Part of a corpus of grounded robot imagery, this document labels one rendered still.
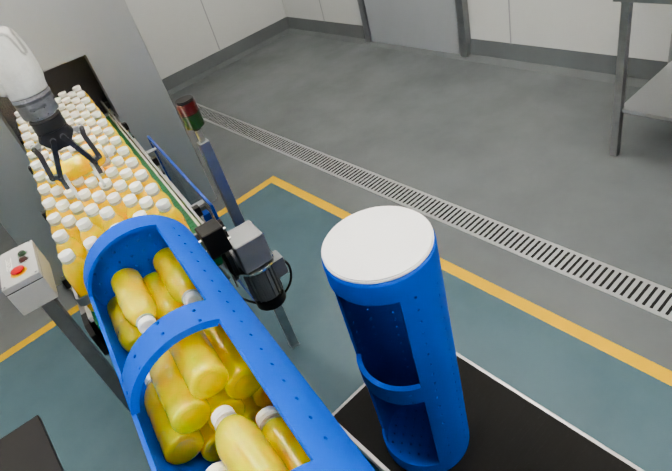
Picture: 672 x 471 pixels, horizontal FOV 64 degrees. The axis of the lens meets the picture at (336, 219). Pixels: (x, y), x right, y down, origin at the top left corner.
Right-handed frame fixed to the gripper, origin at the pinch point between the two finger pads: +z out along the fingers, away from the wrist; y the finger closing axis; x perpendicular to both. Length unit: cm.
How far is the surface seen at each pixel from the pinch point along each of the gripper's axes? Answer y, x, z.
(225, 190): 38, 24, 36
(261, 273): 32, -4, 55
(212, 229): 23.0, -10.1, 25.9
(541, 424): 81, -78, 111
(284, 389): 11, -90, 7
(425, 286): 53, -70, 30
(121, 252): -0.9, -24.1, 9.9
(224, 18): 194, 431, 81
